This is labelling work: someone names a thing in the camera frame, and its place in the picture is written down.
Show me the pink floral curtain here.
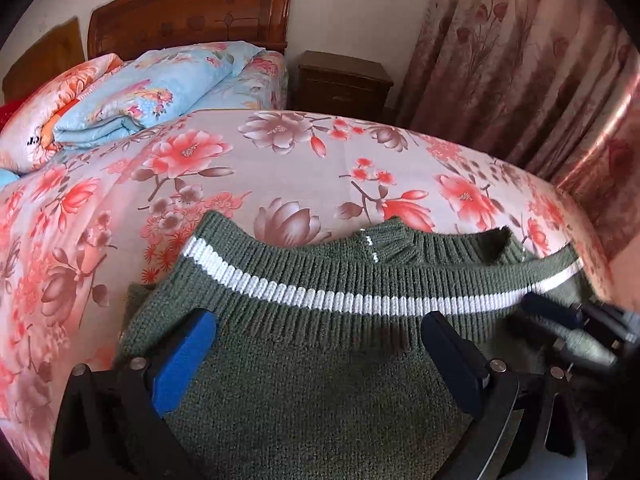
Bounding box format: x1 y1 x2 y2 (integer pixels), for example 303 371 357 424
394 0 640 263

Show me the dark wooden nightstand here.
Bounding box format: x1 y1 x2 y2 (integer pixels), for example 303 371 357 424
291 50 395 116

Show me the green knitted sweater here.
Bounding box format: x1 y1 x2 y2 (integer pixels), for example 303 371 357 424
112 210 621 480

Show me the pink floral folded quilt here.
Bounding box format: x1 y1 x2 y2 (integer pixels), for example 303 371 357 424
0 53 125 173

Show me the bed with pink floral sheet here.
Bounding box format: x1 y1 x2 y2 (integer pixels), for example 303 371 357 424
0 50 618 480

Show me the large carved wooden headboard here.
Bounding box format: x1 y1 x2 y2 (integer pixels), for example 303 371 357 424
87 0 299 61

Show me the blue floral folded quilt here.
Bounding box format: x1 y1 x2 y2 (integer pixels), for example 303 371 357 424
51 41 266 150

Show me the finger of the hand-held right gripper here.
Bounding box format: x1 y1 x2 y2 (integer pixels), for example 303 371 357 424
520 291 640 347
514 311 573 362

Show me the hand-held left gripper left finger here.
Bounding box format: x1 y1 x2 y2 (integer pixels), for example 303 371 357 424
50 307 218 480

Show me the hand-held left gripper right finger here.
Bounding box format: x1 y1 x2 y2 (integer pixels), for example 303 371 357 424
421 310 588 480

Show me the small plain wooden headboard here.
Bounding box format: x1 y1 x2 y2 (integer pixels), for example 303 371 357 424
1 16 86 102

